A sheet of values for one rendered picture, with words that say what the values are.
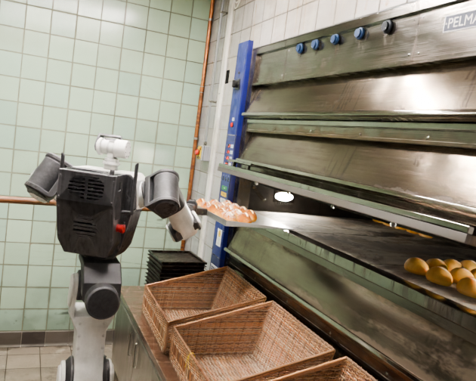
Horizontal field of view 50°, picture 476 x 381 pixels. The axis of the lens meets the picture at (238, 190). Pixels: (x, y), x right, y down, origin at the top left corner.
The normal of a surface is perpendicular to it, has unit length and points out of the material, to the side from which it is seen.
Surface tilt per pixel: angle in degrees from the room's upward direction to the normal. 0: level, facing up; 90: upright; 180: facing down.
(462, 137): 90
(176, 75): 90
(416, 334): 70
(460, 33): 90
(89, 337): 81
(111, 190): 90
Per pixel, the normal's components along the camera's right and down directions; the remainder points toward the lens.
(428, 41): -0.93, -0.06
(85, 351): 0.39, -0.03
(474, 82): -0.82, -0.42
